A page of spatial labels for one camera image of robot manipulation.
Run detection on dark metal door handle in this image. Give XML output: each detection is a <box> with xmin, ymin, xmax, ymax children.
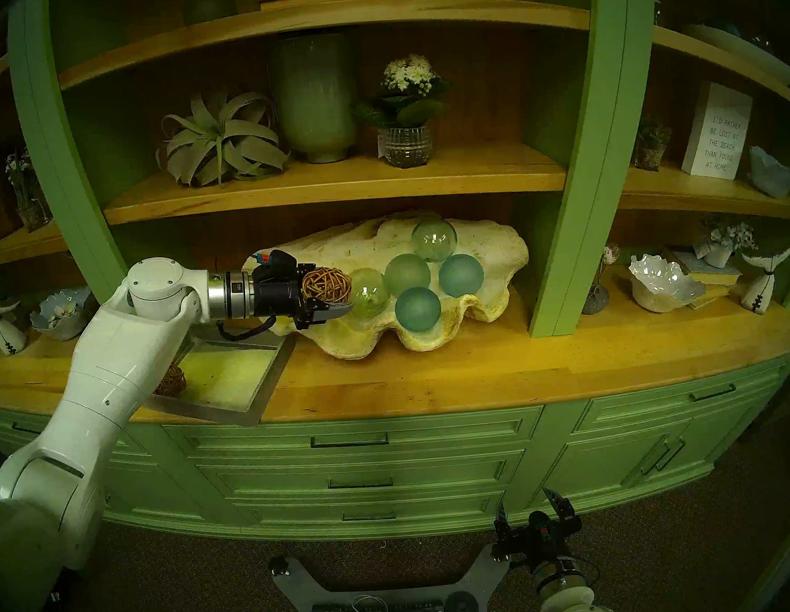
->
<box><xmin>652</xmin><ymin>436</ymin><xmax>688</xmax><ymax>471</ymax></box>
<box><xmin>637</xmin><ymin>439</ymin><xmax>675</xmax><ymax>476</ymax></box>

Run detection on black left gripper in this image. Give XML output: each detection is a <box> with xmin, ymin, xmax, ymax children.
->
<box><xmin>250</xmin><ymin>242</ymin><xmax>357</xmax><ymax>333</ymax></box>

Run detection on pale blue wavy bowl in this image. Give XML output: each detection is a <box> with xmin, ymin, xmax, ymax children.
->
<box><xmin>747</xmin><ymin>142</ymin><xmax>790</xmax><ymax>201</ymax></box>

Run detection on brown wicker ball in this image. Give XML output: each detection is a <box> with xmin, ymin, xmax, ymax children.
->
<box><xmin>151</xmin><ymin>364</ymin><xmax>188</xmax><ymax>400</ymax></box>
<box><xmin>300</xmin><ymin>264</ymin><xmax>354</xmax><ymax>309</ymax></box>

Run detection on grey-green air plant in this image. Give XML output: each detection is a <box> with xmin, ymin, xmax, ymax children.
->
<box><xmin>151</xmin><ymin>87</ymin><xmax>292</xmax><ymax>191</ymax></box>

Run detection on clear yellowish glass ball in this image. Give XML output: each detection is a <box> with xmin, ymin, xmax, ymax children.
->
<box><xmin>345</xmin><ymin>265</ymin><xmax>393</xmax><ymax>320</ymax></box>

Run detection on small dark potted plant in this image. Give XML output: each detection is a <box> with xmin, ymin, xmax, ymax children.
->
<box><xmin>628</xmin><ymin>116</ymin><xmax>676</xmax><ymax>174</ymax></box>

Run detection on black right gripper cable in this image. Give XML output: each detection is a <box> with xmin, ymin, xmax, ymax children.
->
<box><xmin>573</xmin><ymin>549</ymin><xmax>603</xmax><ymax>586</ymax></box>

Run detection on scalloped bowl with seashells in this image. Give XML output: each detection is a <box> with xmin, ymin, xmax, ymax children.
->
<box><xmin>27</xmin><ymin>286</ymin><xmax>99</xmax><ymax>344</ymax></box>

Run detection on white flowers in glass pot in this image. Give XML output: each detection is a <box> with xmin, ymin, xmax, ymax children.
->
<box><xmin>349</xmin><ymin>51</ymin><xmax>457</xmax><ymax>173</ymax></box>

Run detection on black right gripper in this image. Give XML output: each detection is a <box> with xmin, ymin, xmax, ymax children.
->
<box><xmin>487</xmin><ymin>484</ymin><xmax>587</xmax><ymax>570</ymax></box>

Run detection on large pale plate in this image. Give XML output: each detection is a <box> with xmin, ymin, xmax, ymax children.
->
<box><xmin>681</xmin><ymin>14</ymin><xmax>790</xmax><ymax>95</ymax></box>

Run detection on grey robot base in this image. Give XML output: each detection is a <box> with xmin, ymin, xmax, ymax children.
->
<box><xmin>267</xmin><ymin>536</ymin><xmax>516</xmax><ymax>612</ymax></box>

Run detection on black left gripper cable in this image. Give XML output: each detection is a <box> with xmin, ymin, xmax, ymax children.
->
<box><xmin>216</xmin><ymin>312</ymin><xmax>281</xmax><ymax>344</ymax></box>

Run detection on giant clam shell bowl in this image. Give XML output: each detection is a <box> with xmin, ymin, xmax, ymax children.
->
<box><xmin>238</xmin><ymin>201</ymin><xmax>538</xmax><ymax>369</ymax></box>

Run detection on white scalloped shell bowl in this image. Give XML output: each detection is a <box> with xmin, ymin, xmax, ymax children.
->
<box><xmin>628</xmin><ymin>248</ymin><xmax>709</xmax><ymax>316</ymax></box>

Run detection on green wooden shelf cabinet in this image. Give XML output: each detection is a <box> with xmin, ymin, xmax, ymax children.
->
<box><xmin>0</xmin><ymin>0</ymin><xmax>790</xmax><ymax>575</ymax></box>

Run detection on white text sign block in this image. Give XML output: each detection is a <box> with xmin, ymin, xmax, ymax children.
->
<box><xmin>673</xmin><ymin>78</ymin><xmax>761</xmax><ymax>185</ymax></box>

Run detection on clear green glass ball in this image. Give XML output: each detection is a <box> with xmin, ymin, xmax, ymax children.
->
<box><xmin>409</xmin><ymin>215</ymin><xmax>460</xmax><ymax>264</ymax></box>

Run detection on tall green ceramic vase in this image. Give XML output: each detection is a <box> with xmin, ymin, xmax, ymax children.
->
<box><xmin>267</xmin><ymin>30</ymin><xmax>366</xmax><ymax>168</ymax></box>

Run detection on stack of old books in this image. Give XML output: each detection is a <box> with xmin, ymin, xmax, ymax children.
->
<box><xmin>661</xmin><ymin>239</ymin><xmax>746</xmax><ymax>312</ymax></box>

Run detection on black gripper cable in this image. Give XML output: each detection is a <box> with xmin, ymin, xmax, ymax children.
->
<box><xmin>573</xmin><ymin>549</ymin><xmax>603</xmax><ymax>586</ymax></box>
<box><xmin>216</xmin><ymin>312</ymin><xmax>281</xmax><ymax>344</ymax></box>

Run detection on small flowers in glass vase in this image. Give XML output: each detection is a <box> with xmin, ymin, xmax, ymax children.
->
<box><xmin>3</xmin><ymin>147</ymin><xmax>53</xmax><ymax>234</ymax></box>

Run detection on dark green sphere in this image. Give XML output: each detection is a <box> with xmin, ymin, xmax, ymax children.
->
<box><xmin>181</xmin><ymin>0</ymin><xmax>239</xmax><ymax>25</ymax></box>

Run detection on grey square tray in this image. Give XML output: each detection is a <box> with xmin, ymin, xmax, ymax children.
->
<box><xmin>137</xmin><ymin>314</ymin><xmax>303</xmax><ymax>436</ymax></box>

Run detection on frosted teal glass ball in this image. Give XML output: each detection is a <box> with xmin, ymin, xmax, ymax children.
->
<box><xmin>437</xmin><ymin>252</ymin><xmax>487</xmax><ymax>300</ymax></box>
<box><xmin>393</xmin><ymin>284</ymin><xmax>444</xmax><ymax>335</ymax></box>
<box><xmin>382</xmin><ymin>251</ymin><xmax>433</xmax><ymax>301</ymax></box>

